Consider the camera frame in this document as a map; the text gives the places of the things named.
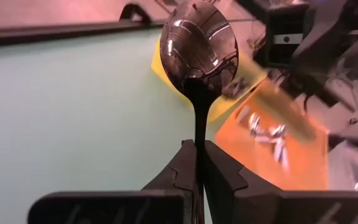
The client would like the orange plastic bin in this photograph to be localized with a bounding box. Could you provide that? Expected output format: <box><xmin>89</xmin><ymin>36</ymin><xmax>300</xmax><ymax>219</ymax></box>
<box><xmin>214</xmin><ymin>77</ymin><xmax>331</xmax><ymax>191</ymax></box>

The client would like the light blue handled spoon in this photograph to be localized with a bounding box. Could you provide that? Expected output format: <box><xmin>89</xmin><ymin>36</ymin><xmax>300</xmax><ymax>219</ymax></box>
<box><xmin>272</xmin><ymin>136</ymin><xmax>291</xmax><ymax>172</ymax></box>
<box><xmin>256</xmin><ymin>123</ymin><xmax>288</xmax><ymax>146</ymax></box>
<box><xmin>237</xmin><ymin>105</ymin><xmax>262</xmax><ymax>138</ymax></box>

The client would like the green table mat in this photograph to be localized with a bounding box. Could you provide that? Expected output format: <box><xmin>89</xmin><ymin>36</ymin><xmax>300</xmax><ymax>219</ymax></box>
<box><xmin>0</xmin><ymin>27</ymin><xmax>220</xmax><ymax>224</ymax></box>

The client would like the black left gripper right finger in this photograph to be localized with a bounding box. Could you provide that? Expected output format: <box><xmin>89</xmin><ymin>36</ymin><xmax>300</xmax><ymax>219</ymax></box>
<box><xmin>203</xmin><ymin>139</ymin><xmax>283</xmax><ymax>224</ymax></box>

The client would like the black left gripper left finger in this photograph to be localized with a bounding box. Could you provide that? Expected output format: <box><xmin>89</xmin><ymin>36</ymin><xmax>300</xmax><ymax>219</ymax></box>
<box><xmin>141</xmin><ymin>139</ymin><xmax>198</xmax><ymax>224</ymax></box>

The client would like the yellow plastic bin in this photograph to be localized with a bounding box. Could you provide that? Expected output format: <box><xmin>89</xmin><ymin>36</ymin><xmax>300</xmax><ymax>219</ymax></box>
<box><xmin>150</xmin><ymin>39</ymin><xmax>269</xmax><ymax>124</ymax></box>

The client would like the black spoon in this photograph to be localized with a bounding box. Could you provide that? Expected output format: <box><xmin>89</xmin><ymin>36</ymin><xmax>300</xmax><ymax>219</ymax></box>
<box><xmin>159</xmin><ymin>0</ymin><xmax>240</xmax><ymax>224</ymax></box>

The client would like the black aluminium table frame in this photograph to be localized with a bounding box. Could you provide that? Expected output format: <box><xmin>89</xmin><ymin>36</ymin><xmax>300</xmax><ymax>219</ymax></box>
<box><xmin>0</xmin><ymin>2</ymin><xmax>167</xmax><ymax>48</ymax></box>

